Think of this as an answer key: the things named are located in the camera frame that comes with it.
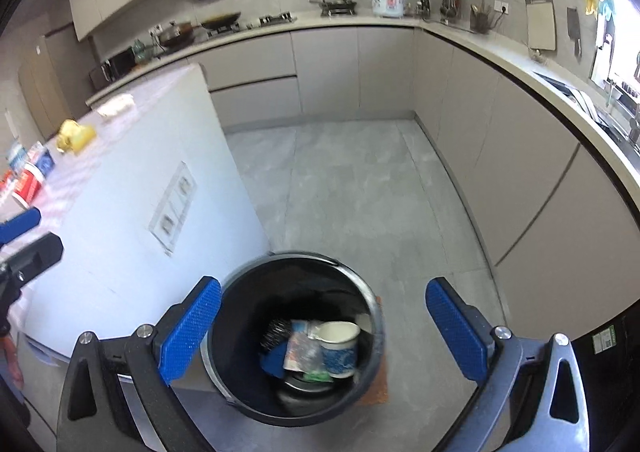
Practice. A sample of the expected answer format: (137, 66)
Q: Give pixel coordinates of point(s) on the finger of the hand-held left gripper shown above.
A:
(20, 224)
(42, 252)

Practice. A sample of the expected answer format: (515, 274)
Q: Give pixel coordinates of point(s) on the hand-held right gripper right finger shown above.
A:
(457, 332)

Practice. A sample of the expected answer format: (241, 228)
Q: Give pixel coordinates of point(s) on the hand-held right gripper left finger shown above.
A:
(192, 327)

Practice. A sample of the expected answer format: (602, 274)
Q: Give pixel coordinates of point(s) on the red paper cup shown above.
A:
(27, 186)

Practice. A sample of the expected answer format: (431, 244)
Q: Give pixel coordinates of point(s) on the red plastic bag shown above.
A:
(5, 182)

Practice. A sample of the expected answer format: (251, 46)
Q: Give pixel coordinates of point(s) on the steel wool scrubber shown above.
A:
(272, 332)

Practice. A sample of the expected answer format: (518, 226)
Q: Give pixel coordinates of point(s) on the blue cloth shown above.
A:
(272, 363)

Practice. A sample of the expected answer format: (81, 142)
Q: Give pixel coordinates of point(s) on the black bucket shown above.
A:
(365, 362)

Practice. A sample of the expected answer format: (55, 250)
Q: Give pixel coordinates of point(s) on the clear plastic bottle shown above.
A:
(310, 328)

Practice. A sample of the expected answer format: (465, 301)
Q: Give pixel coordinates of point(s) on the blue patterned paper cup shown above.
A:
(340, 349)

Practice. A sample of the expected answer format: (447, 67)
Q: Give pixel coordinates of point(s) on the white cloth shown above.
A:
(117, 105)

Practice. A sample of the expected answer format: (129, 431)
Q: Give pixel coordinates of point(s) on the person's left hand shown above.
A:
(12, 362)

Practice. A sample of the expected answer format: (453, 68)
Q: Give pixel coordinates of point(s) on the white kitchen island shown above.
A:
(125, 257)

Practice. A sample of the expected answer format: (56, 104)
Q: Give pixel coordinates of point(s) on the wooden stool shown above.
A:
(380, 382)

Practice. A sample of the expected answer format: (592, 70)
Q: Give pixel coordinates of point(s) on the pink checked tablecloth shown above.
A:
(100, 157)

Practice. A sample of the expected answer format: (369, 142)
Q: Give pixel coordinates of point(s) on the island socket panel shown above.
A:
(172, 207)

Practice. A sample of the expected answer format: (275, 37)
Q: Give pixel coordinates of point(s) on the beige refrigerator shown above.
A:
(45, 87)

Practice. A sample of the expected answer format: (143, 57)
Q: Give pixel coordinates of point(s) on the black microwave oven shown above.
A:
(114, 67)

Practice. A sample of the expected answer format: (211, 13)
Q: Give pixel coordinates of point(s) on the beige base cabinets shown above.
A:
(450, 107)

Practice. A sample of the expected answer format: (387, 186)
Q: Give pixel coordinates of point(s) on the pot with glass lid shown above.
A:
(176, 36)

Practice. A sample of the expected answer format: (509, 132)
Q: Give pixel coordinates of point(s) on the steel kitchen sink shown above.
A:
(590, 99)

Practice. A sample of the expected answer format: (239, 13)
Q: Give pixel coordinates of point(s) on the metal kitchen faucet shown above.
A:
(609, 94)

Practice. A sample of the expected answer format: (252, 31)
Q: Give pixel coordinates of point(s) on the black frying pan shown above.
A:
(220, 21)

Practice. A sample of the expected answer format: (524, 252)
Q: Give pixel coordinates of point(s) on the dark chopstick holder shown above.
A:
(481, 21)

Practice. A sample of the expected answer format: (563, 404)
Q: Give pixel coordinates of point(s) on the black gas stove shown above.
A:
(272, 21)

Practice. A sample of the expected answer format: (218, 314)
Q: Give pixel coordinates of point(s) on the white cutting board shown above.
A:
(541, 24)

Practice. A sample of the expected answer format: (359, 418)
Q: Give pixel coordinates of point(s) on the kitchen cleaver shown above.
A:
(574, 29)

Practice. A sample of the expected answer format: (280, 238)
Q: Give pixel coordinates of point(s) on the dark glass bottle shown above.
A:
(425, 2)

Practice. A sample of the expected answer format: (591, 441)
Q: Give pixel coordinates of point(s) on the kitchen window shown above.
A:
(620, 32)

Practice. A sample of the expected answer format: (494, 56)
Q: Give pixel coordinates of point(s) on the blue rubber glove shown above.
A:
(607, 7)

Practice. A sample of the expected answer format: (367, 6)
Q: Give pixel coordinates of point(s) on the white wall socket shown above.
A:
(501, 7)

